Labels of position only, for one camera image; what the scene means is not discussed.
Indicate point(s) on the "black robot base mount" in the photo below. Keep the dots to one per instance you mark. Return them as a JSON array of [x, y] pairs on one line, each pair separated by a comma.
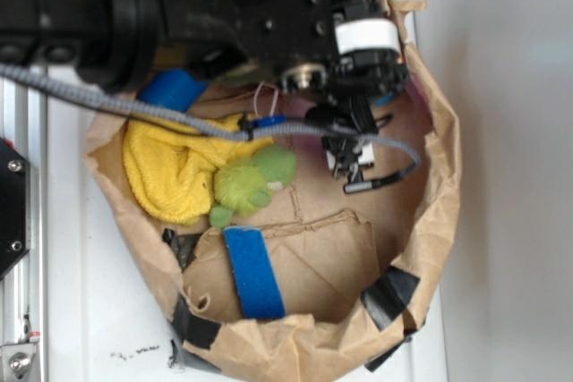
[[14, 207]]

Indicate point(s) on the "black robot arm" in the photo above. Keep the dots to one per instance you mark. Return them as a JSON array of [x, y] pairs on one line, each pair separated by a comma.
[[110, 43]]

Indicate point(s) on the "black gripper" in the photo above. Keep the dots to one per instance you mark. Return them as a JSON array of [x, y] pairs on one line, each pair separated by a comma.
[[325, 50]]

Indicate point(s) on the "blue sponge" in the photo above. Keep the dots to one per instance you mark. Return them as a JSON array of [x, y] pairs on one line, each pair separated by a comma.
[[255, 280]]

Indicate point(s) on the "brown paper bag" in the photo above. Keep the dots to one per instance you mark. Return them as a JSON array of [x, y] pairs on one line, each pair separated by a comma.
[[357, 273]]

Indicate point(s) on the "blue plastic bottle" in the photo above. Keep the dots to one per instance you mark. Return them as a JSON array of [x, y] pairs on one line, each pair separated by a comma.
[[173, 89]]

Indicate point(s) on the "aluminium frame rail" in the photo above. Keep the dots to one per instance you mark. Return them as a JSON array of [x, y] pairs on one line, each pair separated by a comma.
[[23, 290]]

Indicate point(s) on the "green plush toy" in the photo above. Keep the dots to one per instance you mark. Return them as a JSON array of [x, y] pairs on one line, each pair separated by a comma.
[[248, 184]]

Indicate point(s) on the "white plastic cooler lid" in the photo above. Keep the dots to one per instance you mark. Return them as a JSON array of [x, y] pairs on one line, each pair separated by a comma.
[[103, 323]]

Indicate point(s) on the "yellow microfibre cloth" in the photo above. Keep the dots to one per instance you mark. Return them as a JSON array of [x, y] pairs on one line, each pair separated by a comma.
[[170, 168]]

